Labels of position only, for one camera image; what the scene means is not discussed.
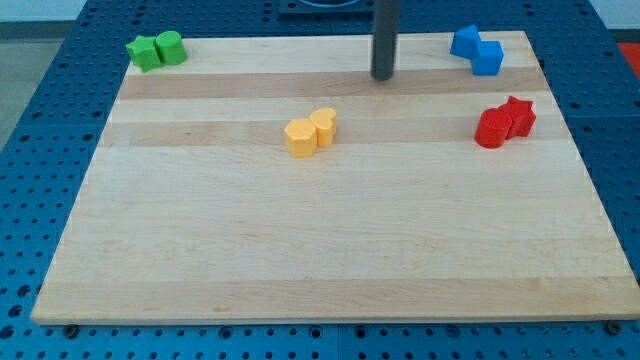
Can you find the red star block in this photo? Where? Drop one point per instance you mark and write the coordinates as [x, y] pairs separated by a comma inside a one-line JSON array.
[[522, 115]]

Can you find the wooden board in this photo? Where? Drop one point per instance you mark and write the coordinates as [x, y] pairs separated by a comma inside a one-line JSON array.
[[193, 211]]

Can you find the green star block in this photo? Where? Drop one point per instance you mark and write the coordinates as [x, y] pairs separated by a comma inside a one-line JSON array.
[[143, 53]]

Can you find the green cylinder block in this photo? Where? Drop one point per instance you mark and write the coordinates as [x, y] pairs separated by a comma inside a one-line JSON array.
[[170, 47]]

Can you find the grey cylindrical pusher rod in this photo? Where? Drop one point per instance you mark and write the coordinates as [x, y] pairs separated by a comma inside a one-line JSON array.
[[386, 21]]

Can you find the red cylinder block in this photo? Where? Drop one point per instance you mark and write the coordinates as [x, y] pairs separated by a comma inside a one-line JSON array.
[[493, 128]]

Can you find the blue cube block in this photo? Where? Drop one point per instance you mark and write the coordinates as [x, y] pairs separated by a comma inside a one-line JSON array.
[[487, 58]]

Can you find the yellow hexagon block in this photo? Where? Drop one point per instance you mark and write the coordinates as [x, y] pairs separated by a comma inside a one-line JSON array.
[[301, 138]]

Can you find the yellow heart block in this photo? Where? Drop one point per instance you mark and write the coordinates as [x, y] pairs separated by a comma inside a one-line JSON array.
[[325, 122]]

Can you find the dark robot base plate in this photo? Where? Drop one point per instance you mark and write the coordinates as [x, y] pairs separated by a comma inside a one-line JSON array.
[[290, 8]]

